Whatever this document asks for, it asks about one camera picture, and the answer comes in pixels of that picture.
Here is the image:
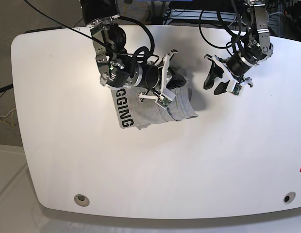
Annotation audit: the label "grey table cable grommet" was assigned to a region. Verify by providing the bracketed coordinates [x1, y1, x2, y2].
[283, 192, 296, 204]

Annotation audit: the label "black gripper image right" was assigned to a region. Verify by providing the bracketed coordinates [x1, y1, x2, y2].
[203, 53, 251, 95]

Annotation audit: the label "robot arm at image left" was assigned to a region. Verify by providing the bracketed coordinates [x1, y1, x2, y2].
[80, 0, 164, 91]

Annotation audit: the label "black looped cable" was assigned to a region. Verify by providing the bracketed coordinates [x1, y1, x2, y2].
[116, 16, 161, 73]
[198, 0, 251, 50]

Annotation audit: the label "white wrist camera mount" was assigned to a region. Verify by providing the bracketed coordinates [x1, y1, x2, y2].
[204, 54, 253, 96]
[138, 50, 178, 109]

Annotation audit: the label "white and yellow floor cables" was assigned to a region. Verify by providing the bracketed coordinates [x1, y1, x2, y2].
[0, 108, 18, 128]

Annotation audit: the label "grey T-shirt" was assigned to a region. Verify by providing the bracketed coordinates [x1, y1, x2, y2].
[110, 62, 199, 131]

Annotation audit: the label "black looped cable right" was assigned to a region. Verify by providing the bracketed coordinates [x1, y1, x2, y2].
[198, 0, 251, 50]

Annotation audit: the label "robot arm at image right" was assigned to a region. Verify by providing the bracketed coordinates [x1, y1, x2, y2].
[203, 0, 273, 96]

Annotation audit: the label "aluminium extrusion frame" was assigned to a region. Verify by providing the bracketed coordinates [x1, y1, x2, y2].
[163, 8, 284, 37]

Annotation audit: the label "black looped cable left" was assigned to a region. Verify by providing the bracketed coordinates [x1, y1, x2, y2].
[116, 16, 161, 73]

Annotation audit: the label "beige table cable grommet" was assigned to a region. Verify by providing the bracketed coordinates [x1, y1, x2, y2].
[74, 194, 90, 207]

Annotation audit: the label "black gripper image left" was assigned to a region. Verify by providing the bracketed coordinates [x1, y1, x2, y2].
[140, 64, 187, 90]

